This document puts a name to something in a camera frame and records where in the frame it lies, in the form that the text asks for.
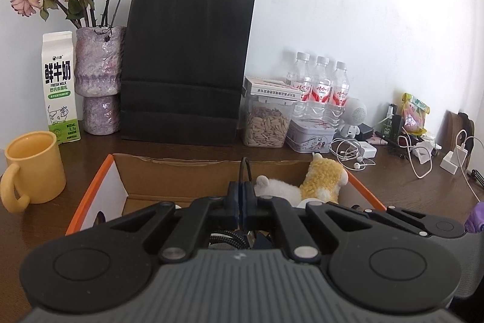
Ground black paper shopping bag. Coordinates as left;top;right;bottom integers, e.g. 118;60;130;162
120;0;255;146

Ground white and yellow plush sheep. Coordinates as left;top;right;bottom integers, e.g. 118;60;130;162
253;153;349;206

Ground colourful snack packet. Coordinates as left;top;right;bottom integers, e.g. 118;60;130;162
401;93;430;136

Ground white charger adapter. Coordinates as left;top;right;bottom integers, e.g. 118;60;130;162
358;141;377;159

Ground yellow ceramic mug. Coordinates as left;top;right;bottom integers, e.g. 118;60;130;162
1;131;66;213

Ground printed metal tin box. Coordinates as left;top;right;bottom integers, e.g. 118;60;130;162
286;119;335;154

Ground white wired earphones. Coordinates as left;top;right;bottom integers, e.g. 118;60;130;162
329;138;376;171

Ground water bottle right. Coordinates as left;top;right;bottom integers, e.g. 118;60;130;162
326;61;350;128

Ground purple ceramic vase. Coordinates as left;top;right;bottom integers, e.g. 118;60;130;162
75;26;126;136

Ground water bottle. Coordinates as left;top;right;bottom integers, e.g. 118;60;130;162
326;61;350;128
307;56;332;120
286;52;312;119

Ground red cardboard pumpkin box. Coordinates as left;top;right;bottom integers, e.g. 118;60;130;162
66;153;386;235

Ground white green milk carton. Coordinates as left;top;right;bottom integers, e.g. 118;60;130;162
41;31;80;143

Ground water bottle left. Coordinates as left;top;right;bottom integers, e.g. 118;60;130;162
286;52;312;119

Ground clear jar of seeds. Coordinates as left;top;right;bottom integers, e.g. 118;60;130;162
243;95;295;148

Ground small white robot toy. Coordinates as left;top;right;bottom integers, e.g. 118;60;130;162
338;97;367;139

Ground black braided cable coil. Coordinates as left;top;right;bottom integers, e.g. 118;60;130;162
208;229;273;250

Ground water bottle middle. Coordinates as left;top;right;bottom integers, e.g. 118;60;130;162
307;56;332;120

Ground purple linen drawstring bag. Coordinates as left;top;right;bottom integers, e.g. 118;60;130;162
464;202;484;234

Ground flat box on jar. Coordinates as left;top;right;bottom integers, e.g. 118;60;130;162
244;76;302;102

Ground white charger with cable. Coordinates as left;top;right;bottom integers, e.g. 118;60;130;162
440;130;483;203

